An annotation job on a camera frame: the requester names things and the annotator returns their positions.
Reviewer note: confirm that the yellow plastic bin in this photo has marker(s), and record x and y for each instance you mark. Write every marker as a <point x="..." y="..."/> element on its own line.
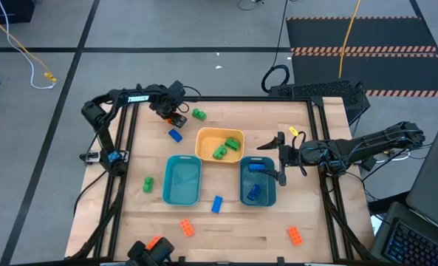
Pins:
<point x="207" y="142"/>

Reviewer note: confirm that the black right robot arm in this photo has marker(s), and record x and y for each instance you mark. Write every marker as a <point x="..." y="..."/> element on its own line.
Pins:
<point x="351" y="147"/>

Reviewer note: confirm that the black hazard-striped floor mat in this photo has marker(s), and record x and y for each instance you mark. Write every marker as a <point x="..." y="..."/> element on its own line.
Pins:
<point x="388" y="33"/>

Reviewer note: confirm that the grey laptop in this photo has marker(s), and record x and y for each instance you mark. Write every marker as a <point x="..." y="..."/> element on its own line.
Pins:
<point x="433" y="177"/>

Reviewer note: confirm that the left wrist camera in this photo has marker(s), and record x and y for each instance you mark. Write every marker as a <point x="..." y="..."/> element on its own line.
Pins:
<point x="177" y="89"/>

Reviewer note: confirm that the black bulky object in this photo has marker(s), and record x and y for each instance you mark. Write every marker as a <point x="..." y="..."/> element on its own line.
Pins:
<point x="165" y="250"/>

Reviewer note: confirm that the slate blue plastic bin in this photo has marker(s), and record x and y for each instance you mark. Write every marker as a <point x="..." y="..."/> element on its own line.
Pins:
<point x="268" y="192"/>

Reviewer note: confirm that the backlit black keyboard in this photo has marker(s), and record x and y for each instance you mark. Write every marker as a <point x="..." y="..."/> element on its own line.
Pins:
<point x="418" y="244"/>

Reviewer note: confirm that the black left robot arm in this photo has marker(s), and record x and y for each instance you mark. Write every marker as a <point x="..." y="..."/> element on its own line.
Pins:
<point x="96" y="118"/>

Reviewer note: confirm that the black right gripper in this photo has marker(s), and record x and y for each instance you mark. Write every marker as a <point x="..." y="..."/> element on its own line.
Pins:
<point x="290" y="155"/>

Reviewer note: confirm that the blue toy block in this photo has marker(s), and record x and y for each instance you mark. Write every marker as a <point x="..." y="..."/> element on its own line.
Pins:
<point x="256" y="167"/>
<point x="175" y="135"/>
<point x="216" y="204"/>
<point x="254" y="192"/>

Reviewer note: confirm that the black aluminium table frame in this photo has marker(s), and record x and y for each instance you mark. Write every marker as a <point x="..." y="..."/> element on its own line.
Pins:
<point x="241" y="98"/>

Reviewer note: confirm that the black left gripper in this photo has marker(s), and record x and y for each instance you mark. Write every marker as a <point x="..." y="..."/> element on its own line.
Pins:
<point x="165" y="105"/>

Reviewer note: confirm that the teal plastic bin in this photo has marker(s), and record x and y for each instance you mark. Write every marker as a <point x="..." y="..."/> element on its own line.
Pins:
<point x="181" y="181"/>

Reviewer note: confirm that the black power adapter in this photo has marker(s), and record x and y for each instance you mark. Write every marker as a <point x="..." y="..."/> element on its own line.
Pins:
<point x="369" y="162"/>

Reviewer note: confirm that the black box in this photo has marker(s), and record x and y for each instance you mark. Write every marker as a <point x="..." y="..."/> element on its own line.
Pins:
<point x="4" y="11"/>

